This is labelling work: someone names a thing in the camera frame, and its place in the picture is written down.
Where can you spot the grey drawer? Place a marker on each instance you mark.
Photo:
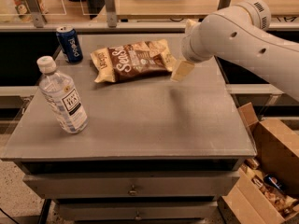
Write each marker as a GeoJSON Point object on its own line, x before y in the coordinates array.
{"type": "Point", "coordinates": [135, 211]}
{"type": "Point", "coordinates": [132, 184]}

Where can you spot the snack packs in box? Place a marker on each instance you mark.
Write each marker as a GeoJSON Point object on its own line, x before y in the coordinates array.
{"type": "Point", "coordinates": [283, 203]}

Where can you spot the wooden background desk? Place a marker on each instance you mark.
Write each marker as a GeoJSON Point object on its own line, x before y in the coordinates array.
{"type": "Point", "coordinates": [162, 9]}

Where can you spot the lower grey drawer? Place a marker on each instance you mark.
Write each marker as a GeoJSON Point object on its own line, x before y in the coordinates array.
{"type": "Point", "coordinates": [135, 211]}

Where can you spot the orange snack bag background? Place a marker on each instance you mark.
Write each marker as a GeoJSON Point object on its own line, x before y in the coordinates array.
{"type": "Point", "coordinates": [19, 0]}

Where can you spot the middle metal bracket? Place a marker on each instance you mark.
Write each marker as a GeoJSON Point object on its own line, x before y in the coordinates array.
{"type": "Point", "coordinates": [111, 13]}

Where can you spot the open cardboard box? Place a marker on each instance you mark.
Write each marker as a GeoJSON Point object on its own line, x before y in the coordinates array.
{"type": "Point", "coordinates": [278, 154]}

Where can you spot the blue pepsi can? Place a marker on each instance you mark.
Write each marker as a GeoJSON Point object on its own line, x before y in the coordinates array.
{"type": "Point", "coordinates": [68, 40]}

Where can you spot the clear plastic water bottle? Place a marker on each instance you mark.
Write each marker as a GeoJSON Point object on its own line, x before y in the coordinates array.
{"type": "Point", "coordinates": [61, 94]}

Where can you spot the pepsi can in box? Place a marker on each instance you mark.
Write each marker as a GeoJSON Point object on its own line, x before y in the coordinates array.
{"type": "Point", "coordinates": [272, 181]}

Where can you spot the upper grey drawer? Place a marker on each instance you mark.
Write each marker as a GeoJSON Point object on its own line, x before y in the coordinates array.
{"type": "Point", "coordinates": [132, 184]}

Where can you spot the brown chip bag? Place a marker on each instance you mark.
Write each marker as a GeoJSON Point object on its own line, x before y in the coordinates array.
{"type": "Point", "coordinates": [124, 62]}

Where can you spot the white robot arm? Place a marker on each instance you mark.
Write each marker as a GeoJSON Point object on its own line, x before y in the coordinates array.
{"type": "Point", "coordinates": [238, 34]}

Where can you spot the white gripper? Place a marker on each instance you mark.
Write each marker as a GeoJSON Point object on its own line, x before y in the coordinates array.
{"type": "Point", "coordinates": [187, 48]}

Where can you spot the left metal bracket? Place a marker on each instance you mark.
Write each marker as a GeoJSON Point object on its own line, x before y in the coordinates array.
{"type": "Point", "coordinates": [37, 16]}

